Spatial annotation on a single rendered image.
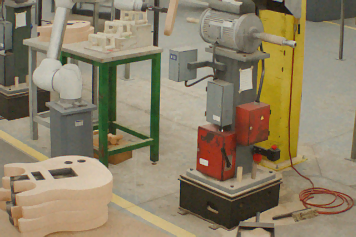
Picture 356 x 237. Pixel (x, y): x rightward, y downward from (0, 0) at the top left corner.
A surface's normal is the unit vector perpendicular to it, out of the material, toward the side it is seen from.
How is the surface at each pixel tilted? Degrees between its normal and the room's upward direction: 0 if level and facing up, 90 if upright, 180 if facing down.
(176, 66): 90
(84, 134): 90
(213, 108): 90
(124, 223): 0
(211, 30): 90
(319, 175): 0
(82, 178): 0
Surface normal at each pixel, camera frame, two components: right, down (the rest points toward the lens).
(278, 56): -0.74, 0.18
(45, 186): 0.03, -0.95
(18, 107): 0.64, 0.25
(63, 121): -0.18, 0.29
